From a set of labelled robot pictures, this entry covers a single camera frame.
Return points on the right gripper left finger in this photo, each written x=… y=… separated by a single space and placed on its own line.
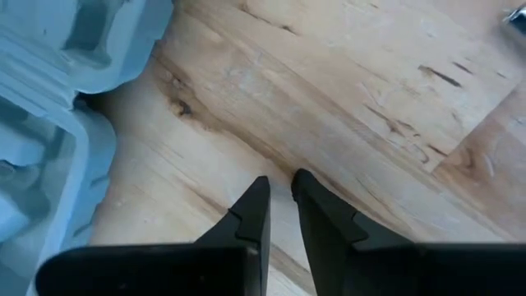
x=185 y=271

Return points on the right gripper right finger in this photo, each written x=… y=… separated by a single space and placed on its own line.
x=390 y=271

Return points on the grey plastic tool case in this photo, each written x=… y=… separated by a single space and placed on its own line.
x=41 y=123

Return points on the silver shaft with brass cap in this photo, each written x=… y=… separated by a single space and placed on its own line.
x=518 y=18

